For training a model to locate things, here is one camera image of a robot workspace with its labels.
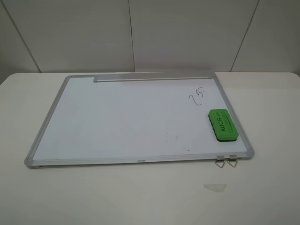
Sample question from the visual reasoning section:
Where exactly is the green whiteboard eraser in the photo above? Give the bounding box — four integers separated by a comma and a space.
208, 109, 239, 142

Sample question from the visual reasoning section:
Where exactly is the white aluminium-framed whiteboard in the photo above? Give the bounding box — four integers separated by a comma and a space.
24, 71, 255, 168

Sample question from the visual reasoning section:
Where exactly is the left metal hanging clip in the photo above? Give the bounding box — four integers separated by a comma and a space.
215, 156, 225, 168

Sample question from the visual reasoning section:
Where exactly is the metal hanging clip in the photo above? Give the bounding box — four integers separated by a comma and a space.
215, 156, 225, 168
227, 155, 241, 168

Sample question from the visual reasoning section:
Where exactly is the right metal hanging clip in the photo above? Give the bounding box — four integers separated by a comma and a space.
227, 155, 241, 168

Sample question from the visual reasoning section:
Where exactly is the clear tape piece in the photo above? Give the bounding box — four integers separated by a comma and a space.
203, 184, 227, 193

